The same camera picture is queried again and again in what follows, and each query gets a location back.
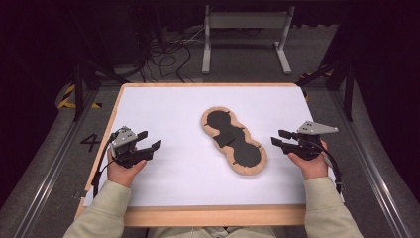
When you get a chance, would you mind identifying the tan plush pad black lining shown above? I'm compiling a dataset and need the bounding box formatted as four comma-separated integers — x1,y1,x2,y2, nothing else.
200,105,268,177

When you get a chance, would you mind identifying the black metal stand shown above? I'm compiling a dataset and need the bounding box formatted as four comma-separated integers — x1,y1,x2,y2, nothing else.
70,6,131,122
295,59,357,123

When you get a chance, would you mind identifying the white metal table frame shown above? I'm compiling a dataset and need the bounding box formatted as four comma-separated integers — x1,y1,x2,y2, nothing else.
201,4,296,75

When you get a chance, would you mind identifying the wooden table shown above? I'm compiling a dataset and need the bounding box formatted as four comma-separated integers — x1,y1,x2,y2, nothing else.
73,82,346,228

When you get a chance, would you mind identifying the person's beige clothing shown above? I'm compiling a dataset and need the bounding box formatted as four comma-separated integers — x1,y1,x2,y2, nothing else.
146,226,289,238

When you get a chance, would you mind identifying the person's left hand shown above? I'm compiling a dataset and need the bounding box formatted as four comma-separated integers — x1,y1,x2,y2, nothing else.
106,149,148,188

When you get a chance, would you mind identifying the white table mat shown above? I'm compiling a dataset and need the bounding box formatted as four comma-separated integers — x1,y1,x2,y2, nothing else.
82,86,345,208

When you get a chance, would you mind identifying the person's right hand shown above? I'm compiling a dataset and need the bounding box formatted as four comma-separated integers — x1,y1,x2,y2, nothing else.
287,140,330,181

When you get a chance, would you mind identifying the hand-held gripper black cable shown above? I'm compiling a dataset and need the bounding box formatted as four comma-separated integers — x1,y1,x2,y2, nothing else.
91,132,117,199
310,140,345,194

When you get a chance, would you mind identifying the tangle of black floor cables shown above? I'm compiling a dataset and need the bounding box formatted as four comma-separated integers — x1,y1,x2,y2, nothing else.
138,28,206,84

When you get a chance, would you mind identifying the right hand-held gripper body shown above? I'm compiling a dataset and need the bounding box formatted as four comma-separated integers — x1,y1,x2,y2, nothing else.
281,120,340,162

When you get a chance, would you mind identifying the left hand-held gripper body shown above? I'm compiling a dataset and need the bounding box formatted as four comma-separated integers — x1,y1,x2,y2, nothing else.
109,125,155,170

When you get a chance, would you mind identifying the small metal table bracket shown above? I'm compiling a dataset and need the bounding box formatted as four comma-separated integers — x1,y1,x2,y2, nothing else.
72,189,89,201

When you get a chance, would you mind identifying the left hand-held gripper black cable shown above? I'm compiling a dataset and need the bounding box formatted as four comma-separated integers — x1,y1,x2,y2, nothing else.
91,132,117,199

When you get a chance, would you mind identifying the grey metal floor rail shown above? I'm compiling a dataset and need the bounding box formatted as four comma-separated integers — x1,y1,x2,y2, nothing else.
330,88,414,238
13,88,100,238

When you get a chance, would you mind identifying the right hand-held gripper black cable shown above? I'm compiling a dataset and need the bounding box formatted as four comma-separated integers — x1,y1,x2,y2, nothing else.
310,140,345,194

